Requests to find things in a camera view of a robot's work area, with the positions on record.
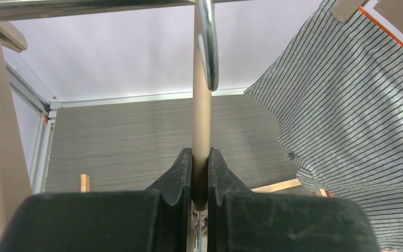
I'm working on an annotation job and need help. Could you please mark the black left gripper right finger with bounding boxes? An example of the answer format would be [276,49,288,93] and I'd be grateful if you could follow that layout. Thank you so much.
[207,149,379,252]

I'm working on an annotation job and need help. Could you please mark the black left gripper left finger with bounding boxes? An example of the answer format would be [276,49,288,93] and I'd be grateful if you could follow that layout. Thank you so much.
[0,148,192,251]

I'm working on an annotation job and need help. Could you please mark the grey striped underwear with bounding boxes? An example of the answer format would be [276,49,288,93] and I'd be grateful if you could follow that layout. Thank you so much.
[245,1,403,251]

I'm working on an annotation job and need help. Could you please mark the wooden clothes rack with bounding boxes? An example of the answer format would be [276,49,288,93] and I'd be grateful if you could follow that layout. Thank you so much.
[0,0,329,197]

